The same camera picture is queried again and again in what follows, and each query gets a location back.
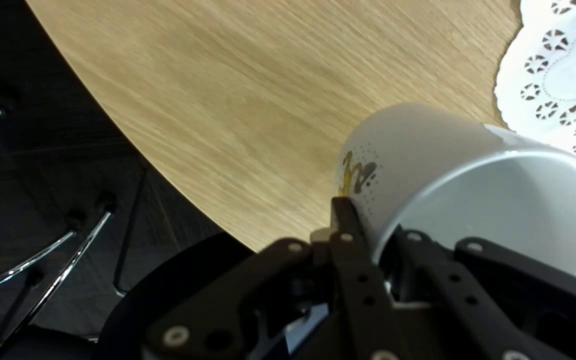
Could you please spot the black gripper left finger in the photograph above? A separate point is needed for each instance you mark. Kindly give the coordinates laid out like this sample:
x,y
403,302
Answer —
x,y
364,306

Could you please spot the white ceramic mug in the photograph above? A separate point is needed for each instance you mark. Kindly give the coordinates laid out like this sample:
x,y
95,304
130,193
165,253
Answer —
x,y
421,168

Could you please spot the white paper doily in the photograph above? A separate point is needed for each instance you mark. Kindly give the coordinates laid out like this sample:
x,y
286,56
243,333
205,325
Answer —
x,y
536,76

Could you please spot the round wooden table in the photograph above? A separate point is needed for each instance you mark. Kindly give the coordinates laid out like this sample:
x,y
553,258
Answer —
x,y
244,104

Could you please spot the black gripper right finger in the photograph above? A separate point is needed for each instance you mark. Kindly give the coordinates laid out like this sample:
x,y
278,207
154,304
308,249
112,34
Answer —
x,y
472,323

